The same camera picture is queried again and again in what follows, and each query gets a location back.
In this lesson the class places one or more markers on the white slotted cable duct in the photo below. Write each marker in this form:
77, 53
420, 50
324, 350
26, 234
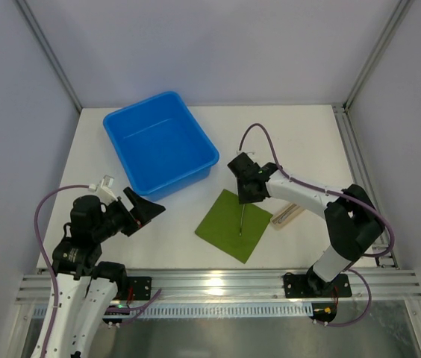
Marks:
229, 310

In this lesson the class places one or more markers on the aluminium front rail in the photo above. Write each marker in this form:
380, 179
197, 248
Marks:
266, 285

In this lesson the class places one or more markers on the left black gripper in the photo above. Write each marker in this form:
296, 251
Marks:
131, 215

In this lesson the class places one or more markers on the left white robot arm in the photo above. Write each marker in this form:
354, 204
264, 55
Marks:
83, 286

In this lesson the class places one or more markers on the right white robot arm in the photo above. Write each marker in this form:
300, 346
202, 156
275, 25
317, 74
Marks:
351, 221

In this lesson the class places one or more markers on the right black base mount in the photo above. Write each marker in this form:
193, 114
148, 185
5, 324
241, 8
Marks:
311, 286

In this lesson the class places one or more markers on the beige cutlery tray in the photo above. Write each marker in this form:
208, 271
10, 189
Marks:
288, 207

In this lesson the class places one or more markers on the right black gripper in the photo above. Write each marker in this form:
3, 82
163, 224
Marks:
250, 192

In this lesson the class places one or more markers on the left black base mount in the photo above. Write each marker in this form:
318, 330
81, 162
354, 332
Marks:
138, 288

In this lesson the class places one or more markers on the right aluminium side rail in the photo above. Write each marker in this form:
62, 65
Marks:
361, 177

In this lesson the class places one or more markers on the green paper napkin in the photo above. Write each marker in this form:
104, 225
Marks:
220, 226

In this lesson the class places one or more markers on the silver table knife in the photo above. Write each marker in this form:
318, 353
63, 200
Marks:
288, 215

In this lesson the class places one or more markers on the blue plastic bin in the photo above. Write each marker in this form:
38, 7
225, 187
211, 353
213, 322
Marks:
160, 145

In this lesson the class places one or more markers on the left aluminium frame post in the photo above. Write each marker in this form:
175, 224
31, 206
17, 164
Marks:
39, 35

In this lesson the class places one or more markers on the aluminium frame post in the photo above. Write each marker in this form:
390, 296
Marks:
385, 37
39, 35

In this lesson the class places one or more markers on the silver fork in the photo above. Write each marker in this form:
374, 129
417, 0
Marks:
242, 214

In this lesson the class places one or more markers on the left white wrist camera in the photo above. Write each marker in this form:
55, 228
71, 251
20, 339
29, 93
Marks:
103, 190

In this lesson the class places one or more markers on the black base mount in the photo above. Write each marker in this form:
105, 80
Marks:
311, 286
138, 288

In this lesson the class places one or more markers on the right aluminium frame post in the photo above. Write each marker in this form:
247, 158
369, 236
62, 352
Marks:
385, 37

